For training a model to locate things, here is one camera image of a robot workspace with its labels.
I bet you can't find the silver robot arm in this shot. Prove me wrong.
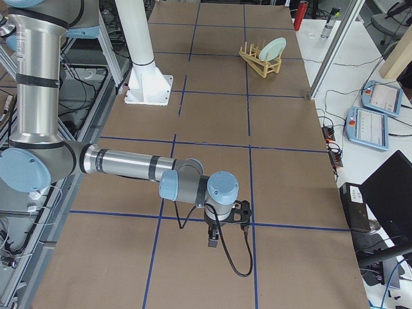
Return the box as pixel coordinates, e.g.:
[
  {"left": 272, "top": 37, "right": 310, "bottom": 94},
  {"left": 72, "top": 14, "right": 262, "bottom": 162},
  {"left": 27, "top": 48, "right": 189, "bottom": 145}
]
[{"left": 1, "top": 1, "right": 241, "bottom": 247}]

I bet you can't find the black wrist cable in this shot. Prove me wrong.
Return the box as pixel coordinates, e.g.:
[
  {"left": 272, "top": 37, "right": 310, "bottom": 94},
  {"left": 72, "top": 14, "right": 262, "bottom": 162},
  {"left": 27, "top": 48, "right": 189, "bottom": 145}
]
[{"left": 173, "top": 201, "right": 254, "bottom": 277}]

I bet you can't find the red bottle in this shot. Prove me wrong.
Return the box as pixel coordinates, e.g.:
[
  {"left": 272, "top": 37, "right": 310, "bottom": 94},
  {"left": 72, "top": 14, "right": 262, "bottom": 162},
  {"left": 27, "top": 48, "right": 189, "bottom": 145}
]
[{"left": 294, "top": 1, "right": 308, "bottom": 31}]

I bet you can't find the orange black connector strip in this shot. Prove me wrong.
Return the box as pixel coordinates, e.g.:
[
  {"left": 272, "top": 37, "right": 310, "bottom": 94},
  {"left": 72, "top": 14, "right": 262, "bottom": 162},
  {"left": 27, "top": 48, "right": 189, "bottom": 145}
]
[{"left": 322, "top": 126, "right": 343, "bottom": 169}]

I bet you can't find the black computer box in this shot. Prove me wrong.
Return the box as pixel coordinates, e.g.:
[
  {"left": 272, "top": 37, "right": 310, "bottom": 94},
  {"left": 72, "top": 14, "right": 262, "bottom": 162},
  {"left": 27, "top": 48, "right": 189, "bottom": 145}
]
[{"left": 339, "top": 182, "right": 370, "bottom": 233}]

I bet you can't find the light green plate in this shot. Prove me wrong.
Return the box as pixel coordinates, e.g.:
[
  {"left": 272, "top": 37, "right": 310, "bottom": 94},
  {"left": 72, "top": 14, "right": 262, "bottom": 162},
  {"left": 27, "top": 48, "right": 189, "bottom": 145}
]
[{"left": 258, "top": 37, "right": 286, "bottom": 62}]

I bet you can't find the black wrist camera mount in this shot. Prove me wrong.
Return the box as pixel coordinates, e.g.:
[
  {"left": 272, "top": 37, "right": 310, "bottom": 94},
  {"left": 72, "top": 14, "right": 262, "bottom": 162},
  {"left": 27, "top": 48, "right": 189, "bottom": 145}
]
[{"left": 222, "top": 200, "right": 252, "bottom": 230}]

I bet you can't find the black monitor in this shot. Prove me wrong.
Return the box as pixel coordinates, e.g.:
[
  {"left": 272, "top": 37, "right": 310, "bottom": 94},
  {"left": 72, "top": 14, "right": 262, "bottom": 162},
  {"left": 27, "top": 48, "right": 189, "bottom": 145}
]
[{"left": 357, "top": 149, "right": 412, "bottom": 268}]

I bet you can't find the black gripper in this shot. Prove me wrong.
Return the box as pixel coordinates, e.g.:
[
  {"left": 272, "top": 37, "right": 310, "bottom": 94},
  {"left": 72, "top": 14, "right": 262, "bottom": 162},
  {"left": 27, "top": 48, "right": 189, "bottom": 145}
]
[{"left": 204, "top": 214, "right": 221, "bottom": 248}]

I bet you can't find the far blue teach pendant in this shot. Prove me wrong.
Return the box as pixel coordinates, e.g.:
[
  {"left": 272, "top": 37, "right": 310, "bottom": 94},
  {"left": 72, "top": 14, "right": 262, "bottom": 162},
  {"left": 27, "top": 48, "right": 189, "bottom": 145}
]
[{"left": 361, "top": 80, "right": 404, "bottom": 117}]

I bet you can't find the near blue teach pendant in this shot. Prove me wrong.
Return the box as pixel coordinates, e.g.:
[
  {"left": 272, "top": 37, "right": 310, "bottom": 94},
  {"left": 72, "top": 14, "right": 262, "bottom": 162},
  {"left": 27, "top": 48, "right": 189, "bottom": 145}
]
[{"left": 346, "top": 106, "right": 389, "bottom": 151}]

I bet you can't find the blue teach pendant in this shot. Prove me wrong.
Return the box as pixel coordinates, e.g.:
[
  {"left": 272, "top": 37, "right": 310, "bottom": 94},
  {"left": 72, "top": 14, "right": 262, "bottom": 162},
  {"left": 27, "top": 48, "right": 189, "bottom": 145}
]
[
  {"left": 346, "top": 106, "right": 389, "bottom": 151},
  {"left": 361, "top": 80, "right": 404, "bottom": 117}
]

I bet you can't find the clear water bottle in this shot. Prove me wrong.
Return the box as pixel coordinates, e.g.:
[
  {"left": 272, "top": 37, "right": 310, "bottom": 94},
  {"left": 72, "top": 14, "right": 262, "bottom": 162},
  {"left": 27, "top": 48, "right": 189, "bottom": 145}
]
[{"left": 320, "top": 7, "right": 341, "bottom": 39}]

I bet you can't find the white camera pillar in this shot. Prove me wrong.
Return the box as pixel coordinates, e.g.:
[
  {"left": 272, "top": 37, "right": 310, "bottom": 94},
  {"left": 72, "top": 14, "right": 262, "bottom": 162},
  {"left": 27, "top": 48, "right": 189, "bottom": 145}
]
[{"left": 115, "top": 0, "right": 173, "bottom": 106}]

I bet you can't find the wooden plate rack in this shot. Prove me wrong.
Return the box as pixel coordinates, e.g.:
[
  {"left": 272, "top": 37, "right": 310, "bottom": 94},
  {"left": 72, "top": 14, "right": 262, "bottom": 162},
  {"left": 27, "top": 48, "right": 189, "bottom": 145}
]
[{"left": 239, "top": 41, "right": 283, "bottom": 79}]

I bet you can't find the grey office chair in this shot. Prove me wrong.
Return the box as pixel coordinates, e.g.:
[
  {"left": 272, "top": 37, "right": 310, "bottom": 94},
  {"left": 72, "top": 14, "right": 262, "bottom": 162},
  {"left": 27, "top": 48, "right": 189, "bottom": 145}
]
[{"left": 366, "top": 1, "right": 411, "bottom": 46}]

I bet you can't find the aluminium frame post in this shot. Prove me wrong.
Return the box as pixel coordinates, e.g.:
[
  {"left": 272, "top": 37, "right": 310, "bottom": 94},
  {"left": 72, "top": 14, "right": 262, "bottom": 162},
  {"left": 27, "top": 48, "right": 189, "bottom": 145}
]
[{"left": 308, "top": 0, "right": 365, "bottom": 100}]

